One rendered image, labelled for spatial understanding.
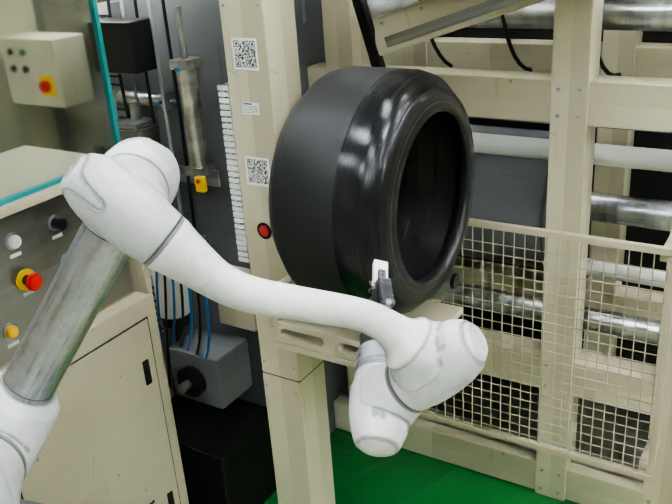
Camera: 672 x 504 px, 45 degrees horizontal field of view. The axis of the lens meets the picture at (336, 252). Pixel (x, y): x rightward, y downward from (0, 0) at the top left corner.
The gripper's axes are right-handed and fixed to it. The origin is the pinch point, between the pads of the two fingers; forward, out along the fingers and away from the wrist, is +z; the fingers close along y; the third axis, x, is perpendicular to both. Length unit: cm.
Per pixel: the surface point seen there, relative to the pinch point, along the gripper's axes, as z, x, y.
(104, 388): 5, -54, 65
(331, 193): 13.0, -12.9, -7.3
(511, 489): 25, 78, 108
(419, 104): 31.4, 2.0, -21.8
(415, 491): 24, 48, 119
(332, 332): 11.7, -2.0, 34.0
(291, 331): 18.2, -10.5, 44.3
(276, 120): 44, -26, 0
